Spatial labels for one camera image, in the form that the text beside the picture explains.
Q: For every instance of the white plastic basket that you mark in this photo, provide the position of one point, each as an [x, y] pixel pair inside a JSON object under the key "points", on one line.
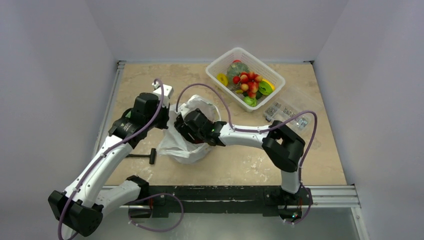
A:
{"points": [[221, 64]]}

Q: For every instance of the yellow fake fruit slice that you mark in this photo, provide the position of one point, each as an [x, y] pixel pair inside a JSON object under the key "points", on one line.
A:
{"points": [[222, 78]]}

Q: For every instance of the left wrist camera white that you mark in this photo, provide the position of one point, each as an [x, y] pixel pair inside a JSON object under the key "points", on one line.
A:
{"points": [[164, 91]]}

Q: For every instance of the white plastic bag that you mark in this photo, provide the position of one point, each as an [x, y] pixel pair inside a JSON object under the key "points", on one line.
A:
{"points": [[175, 145]]}

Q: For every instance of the red fake fruit bunch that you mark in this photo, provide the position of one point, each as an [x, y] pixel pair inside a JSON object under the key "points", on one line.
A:
{"points": [[247, 84]]}

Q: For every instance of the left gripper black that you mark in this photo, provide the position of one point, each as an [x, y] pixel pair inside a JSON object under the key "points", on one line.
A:
{"points": [[163, 124]]}

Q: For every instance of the light green fake fruit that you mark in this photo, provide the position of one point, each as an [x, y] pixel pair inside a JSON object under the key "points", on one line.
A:
{"points": [[250, 101]]}

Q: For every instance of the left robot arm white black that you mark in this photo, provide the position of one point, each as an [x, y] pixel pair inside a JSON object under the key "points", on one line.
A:
{"points": [[81, 207]]}

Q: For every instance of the green yellow fake fruit half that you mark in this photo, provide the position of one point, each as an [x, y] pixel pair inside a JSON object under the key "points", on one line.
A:
{"points": [[265, 87]]}

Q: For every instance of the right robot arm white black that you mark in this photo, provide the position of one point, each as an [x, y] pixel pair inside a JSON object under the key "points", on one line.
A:
{"points": [[284, 147]]}

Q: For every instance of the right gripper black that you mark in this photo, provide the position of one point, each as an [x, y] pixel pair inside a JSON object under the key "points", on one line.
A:
{"points": [[180, 122]]}

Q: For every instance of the green fake pumpkin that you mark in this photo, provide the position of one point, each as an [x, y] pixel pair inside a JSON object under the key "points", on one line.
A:
{"points": [[235, 69]]}

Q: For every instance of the black T-handle tool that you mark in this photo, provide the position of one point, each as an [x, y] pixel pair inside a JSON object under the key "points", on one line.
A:
{"points": [[151, 156]]}

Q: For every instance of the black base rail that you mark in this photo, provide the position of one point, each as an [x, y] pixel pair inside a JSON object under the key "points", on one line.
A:
{"points": [[267, 200]]}

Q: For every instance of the clear plastic screw box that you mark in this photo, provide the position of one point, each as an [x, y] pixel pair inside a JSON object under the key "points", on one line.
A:
{"points": [[290, 103]]}

